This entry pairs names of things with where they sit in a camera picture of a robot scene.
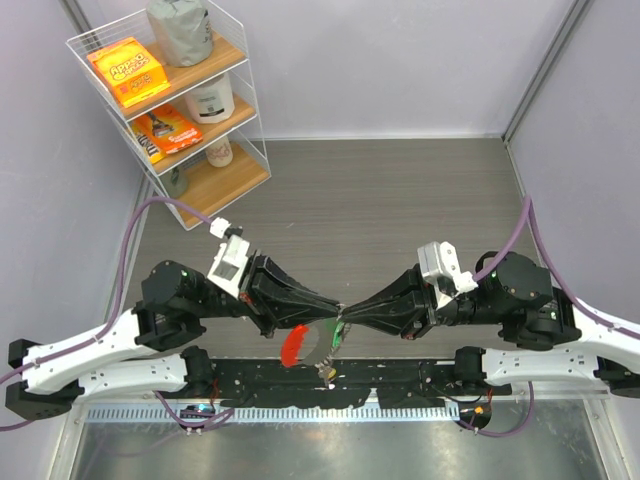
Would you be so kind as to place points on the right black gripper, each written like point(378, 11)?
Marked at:
point(409, 316)

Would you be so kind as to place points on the key with green tag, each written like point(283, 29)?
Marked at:
point(339, 332)

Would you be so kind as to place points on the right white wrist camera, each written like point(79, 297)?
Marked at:
point(440, 269)

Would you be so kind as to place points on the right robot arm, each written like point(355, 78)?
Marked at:
point(554, 337)

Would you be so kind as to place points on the white wire shelf rack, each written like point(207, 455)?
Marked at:
point(210, 189)

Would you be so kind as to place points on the white labelled tub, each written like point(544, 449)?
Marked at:
point(211, 102)

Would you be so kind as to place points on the grey paper bag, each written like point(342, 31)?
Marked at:
point(182, 30)

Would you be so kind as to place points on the orange snack box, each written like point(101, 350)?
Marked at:
point(130, 71)

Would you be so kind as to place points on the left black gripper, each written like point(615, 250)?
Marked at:
point(284, 300)

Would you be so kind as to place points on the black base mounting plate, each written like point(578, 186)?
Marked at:
point(398, 383)

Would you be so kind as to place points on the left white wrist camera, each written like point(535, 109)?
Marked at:
point(229, 263)

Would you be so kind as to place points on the cream patterned cup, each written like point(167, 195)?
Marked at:
point(219, 154)

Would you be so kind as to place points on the keyring bunch with red tag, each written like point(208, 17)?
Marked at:
point(310, 346)

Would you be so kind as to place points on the orange snack packet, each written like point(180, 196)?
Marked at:
point(168, 129)

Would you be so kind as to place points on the yellow candy packet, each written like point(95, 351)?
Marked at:
point(153, 153)

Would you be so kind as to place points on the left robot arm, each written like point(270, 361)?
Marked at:
point(149, 347)

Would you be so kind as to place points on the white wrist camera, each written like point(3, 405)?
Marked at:
point(440, 269)
point(229, 263)

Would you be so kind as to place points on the grey green small vase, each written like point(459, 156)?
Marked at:
point(175, 182)

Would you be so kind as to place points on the white slotted cable duct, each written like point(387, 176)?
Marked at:
point(369, 412)

